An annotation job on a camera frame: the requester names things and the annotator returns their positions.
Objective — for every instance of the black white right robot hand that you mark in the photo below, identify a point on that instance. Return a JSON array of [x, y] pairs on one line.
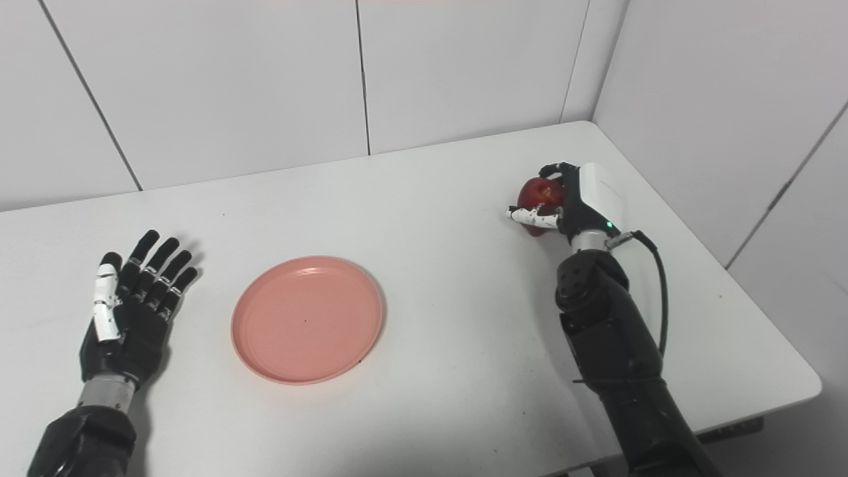
[[596, 199]]

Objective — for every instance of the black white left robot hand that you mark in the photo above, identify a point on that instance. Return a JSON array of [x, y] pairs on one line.
[[136, 331]]

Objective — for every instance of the red apple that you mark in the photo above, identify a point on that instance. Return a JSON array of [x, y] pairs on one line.
[[540, 195]]

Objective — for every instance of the pink round plate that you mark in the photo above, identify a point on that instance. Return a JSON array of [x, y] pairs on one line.
[[306, 320]]

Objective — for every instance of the dark table underframe bar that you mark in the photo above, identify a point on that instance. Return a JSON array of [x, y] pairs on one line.
[[732, 429]]

